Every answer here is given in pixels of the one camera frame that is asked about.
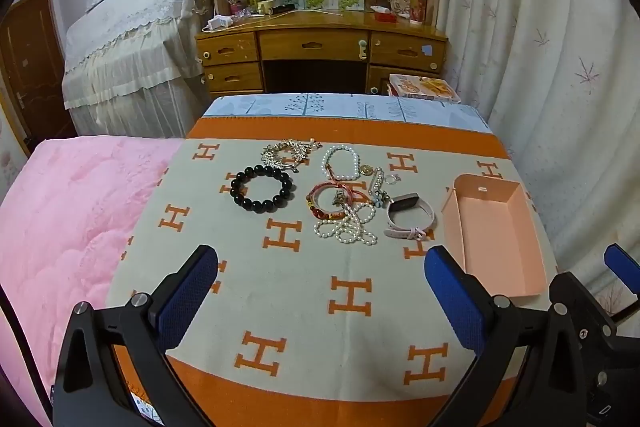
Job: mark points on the green picture tiles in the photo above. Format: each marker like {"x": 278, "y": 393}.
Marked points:
{"x": 316, "y": 1}

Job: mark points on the pink smartwatch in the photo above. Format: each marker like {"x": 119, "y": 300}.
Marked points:
{"x": 403, "y": 203}

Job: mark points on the wooden desk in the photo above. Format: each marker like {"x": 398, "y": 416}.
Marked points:
{"x": 310, "y": 44}

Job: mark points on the red white paper cup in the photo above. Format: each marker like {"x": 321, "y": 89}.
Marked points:
{"x": 419, "y": 8}

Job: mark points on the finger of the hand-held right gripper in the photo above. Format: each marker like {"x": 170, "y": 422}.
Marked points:
{"x": 621, "y": 268}
{"x": 592, "y": 312}

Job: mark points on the beige orange patterned blanket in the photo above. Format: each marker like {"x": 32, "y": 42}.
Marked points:
{"x": 310, "y": 272}

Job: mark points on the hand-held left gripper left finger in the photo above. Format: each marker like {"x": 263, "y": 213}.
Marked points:
{"x": 187, "y": 297}

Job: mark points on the yellow mug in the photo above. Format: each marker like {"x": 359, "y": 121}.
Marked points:
{"x": 265, "y": 6}

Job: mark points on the pink paper box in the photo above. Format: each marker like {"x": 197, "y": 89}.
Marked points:
{"x": 500, "y": 237}

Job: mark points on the pink quilted blanket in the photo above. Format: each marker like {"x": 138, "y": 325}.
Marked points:
{"x": 65, "y": 232}

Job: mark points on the brown wooden door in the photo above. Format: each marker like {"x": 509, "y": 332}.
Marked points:
{"x": 35, "y": 72}

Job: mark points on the orange printed flat box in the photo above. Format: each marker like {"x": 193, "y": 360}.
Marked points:
{"x": 422, "y": 88}

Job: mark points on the white floral curtain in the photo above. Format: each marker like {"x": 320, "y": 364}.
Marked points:
{"x": 540, "y": 32}

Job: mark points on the light blue tree-print sheet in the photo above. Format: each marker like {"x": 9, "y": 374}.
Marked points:
{"x": 340, "y": 107}

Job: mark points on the white charger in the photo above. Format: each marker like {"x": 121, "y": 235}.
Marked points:
{"x": 220, "y": 23}

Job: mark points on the red tissue box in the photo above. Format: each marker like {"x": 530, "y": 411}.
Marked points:
{"x": 383, "y": 15}

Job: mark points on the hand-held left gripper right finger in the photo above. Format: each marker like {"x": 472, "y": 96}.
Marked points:
{"x": 452, "y": 297}

